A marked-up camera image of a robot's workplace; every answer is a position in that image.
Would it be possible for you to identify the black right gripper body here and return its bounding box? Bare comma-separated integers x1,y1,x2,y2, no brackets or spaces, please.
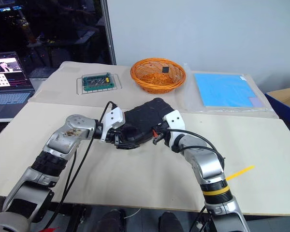
152,122,172,146

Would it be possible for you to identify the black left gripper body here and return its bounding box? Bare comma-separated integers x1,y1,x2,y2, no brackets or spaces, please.
105,128,126,148

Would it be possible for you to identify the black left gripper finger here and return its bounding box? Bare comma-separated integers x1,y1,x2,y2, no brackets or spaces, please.
115,142,140,150

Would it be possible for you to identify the black tool case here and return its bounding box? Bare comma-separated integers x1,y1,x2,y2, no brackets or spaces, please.
116,97,177,145

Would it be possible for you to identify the blue sheet in plastic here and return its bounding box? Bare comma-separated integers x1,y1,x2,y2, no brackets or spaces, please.
183,63,280,119

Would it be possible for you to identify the orange wicker basket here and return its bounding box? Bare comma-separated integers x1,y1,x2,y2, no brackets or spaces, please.
130,57,187,94

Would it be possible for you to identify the green screwdriver bit box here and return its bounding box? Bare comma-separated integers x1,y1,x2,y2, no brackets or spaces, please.
82,72,116,92

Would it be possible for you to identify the dark rounded shape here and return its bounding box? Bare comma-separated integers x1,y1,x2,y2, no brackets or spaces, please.
158,211,184,232

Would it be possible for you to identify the yellow strip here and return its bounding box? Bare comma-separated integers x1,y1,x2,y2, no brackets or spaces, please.
226,165,256,181

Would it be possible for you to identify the grey laptop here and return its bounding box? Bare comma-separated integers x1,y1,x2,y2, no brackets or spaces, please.
0,51,36,123

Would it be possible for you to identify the blue cardboard box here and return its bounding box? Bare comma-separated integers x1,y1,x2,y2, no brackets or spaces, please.
264,86,290,132

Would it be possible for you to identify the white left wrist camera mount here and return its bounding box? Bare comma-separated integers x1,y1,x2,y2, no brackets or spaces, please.
100,107,126,144

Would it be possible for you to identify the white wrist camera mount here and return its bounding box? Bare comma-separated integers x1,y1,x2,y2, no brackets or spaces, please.
100,107,126,144
163,110,186,148

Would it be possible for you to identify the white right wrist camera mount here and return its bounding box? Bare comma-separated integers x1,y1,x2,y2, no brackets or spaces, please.
163,110,186,148

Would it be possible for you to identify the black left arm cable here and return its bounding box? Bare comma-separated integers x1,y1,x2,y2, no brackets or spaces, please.
42,101,118,230

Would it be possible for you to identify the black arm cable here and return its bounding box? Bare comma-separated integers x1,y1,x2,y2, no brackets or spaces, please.
159,129,226,232
42,101,118,230

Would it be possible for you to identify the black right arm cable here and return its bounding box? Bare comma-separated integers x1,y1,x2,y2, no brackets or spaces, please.
159,129,226,232

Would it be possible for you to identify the metal wire rack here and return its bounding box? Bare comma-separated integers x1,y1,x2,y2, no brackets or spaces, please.
76,73,123,95

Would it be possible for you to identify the grey metal post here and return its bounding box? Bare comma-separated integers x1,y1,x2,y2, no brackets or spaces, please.
100,0,117,65

